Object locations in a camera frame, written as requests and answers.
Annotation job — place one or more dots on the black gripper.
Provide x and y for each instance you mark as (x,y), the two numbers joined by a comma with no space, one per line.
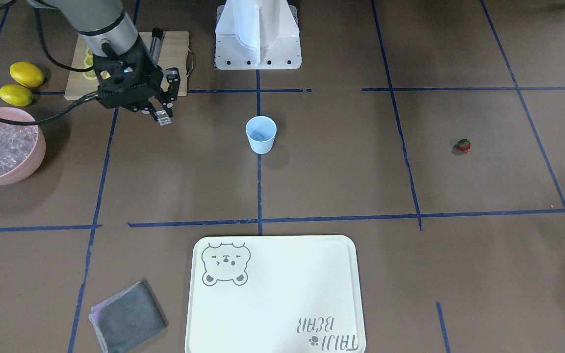
(148,65)

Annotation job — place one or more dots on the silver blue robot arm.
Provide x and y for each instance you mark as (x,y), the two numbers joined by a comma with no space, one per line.
(95,21)

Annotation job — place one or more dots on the light blue plastic cup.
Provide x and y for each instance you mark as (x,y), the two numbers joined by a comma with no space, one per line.
(261,132)

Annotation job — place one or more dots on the wooden cutting board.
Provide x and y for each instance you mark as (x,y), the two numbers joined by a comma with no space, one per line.
(174,52)

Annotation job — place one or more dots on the yellow lemon near bowl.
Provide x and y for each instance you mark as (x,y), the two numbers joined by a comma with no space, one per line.
(27,74)

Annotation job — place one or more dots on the yellow lemon near edge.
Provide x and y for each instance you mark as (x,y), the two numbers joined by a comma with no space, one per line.
(16,95)

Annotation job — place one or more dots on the pink bowl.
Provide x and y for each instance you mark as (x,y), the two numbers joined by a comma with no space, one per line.
(37,155)

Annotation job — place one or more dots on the grey folded cloth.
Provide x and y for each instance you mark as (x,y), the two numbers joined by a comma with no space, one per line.
(127,319)

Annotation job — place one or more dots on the cream bear tray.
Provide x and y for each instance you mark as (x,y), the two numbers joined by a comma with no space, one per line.
(275,294)

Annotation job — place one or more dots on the red strawberry on table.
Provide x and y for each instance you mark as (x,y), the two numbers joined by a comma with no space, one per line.
(464,145)

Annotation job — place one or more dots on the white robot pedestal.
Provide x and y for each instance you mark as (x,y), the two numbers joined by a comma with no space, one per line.
(257,35)

